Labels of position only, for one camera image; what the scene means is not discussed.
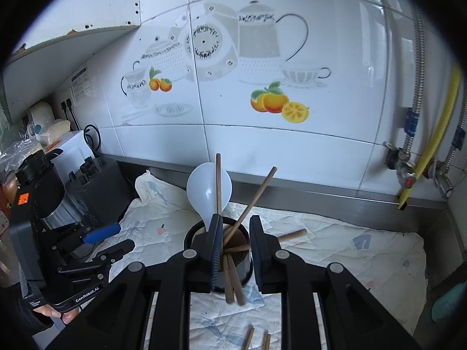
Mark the row of bamboo chopsticks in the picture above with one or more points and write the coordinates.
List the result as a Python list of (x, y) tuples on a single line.
[(249, 337)]

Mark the printed wall notice sticker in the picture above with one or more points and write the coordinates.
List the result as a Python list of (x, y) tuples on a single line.
[(81, 84)]

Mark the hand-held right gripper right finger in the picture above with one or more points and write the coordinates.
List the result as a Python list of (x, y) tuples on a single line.
[(258, 248)]

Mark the wooden chopsticks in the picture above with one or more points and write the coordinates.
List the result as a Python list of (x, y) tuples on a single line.
[(255, 198)]

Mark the black cylindrical utensil holder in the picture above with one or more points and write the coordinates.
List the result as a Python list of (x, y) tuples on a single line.
[(245, 271)]

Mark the person's left hand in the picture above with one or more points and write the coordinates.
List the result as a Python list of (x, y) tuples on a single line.
[(69, 317)]

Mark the wall cabinet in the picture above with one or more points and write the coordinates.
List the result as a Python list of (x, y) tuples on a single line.
[(73, 3)]

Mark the clear plastic bag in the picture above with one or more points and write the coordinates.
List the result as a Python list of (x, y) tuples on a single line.
[(18, 153)]

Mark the teal soap dispenser bottle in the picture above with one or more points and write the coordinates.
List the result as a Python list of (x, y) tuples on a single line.
[(447, 300)]

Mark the white microwave oven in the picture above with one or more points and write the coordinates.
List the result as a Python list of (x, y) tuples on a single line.
[(74, 146)]

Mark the teaware print wall decal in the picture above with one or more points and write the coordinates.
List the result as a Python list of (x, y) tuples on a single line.
[(255, 43)]

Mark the black wall plugs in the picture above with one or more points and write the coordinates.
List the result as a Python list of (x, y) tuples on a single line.
[(68, 108)]

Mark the grey blender base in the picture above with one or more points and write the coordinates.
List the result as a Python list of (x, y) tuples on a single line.
[(98, 193)]

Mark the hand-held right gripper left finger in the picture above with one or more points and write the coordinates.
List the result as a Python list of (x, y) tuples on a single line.
[(215, 242)]

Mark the metal water valve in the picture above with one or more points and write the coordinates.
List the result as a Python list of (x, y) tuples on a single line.
[(401, 160), (441, 178)]

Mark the white quilted mat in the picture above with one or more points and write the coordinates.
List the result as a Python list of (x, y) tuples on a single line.
[(346, 248)]

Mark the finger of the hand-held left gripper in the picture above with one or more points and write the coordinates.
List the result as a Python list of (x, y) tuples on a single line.
[(103, 233), (115, 249)]

